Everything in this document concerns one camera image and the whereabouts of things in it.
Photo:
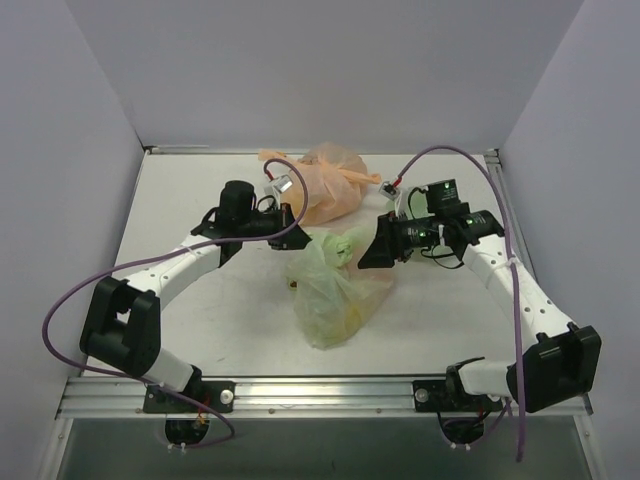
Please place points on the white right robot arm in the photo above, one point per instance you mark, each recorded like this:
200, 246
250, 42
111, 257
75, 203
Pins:
559, 364

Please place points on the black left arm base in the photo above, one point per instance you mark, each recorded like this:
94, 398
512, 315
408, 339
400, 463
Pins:
194, 418

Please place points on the orange tied plastic bag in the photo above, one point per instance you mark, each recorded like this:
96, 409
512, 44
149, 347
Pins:
336, 177

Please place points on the aluminium front rail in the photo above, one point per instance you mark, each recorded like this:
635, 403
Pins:
259, 397

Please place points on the aluminium back rail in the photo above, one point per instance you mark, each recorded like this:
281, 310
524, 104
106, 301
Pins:
177, 149

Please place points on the green plastic bag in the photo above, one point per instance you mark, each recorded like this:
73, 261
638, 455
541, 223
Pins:
332, 297

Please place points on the aluminium rail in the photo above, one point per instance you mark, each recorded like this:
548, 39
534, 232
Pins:
259, 397
177, 149
495, 169

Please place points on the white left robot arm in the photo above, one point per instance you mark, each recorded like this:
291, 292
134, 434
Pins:
123, 325

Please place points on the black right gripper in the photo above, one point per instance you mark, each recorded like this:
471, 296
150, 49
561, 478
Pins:
386, 240

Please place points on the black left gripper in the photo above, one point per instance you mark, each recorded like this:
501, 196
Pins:
286, 226

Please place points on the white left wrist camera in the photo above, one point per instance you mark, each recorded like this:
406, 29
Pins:
276, 187

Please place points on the green wavy plastic bowl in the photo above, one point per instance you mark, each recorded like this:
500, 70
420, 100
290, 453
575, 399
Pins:
420, 205

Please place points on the aluminium right side rail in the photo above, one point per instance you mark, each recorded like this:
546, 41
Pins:
495, 169

